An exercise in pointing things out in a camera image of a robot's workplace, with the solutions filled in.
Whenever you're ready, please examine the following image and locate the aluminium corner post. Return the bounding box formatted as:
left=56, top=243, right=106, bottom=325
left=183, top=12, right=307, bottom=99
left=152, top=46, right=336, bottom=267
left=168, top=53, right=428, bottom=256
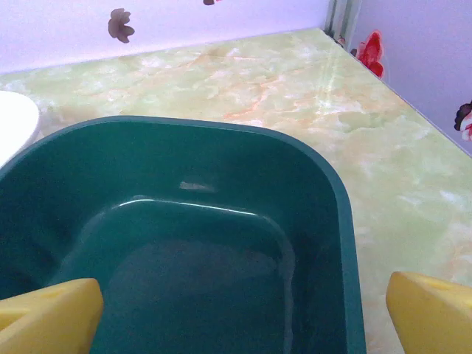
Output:
left=324, top=0, right=361, bottom=49

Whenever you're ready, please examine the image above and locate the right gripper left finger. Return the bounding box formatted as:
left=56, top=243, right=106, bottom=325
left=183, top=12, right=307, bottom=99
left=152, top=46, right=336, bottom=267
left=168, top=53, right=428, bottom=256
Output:
left=0, top=277, right=105, bottom=354

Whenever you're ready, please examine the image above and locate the white plastic tub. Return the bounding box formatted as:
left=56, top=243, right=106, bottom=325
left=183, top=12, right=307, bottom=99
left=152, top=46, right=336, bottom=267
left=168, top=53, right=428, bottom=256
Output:
left=0, top=91, right=40, bottom=169

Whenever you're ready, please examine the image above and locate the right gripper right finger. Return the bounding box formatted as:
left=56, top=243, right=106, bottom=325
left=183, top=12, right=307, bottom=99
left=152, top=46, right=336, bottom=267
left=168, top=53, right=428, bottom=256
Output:
left=385, top=271, right=472, bottom=354

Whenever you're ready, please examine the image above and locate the dark green plastic tub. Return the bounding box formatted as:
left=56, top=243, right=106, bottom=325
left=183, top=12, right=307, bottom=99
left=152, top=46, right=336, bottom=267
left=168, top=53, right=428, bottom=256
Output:
left=0, top=115, right=367, bottom=354

